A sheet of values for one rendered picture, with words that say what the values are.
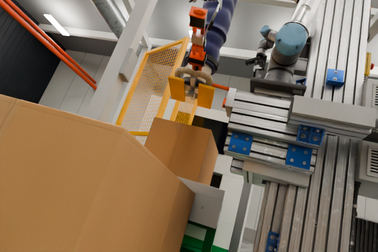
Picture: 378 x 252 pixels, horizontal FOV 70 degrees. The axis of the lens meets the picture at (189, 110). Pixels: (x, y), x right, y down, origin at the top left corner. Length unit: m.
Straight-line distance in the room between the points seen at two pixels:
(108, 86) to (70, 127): 2.36
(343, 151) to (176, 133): 0.94
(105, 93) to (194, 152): 1.35
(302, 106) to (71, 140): 0.82
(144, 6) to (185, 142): 1.92
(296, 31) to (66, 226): 1.04
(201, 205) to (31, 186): 1.26
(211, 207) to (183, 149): 0.38
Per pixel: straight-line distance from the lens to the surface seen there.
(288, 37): 1.18
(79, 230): 0.40
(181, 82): 1.62
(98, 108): 2.72
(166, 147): 1.74
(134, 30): 3.05
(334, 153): 1.35
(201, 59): 1.54
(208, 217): 1.61
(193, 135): 1.72
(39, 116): 0.46
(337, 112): 1.07
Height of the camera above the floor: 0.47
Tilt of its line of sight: 19 degrees up
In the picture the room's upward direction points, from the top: 18 degrees clockwise
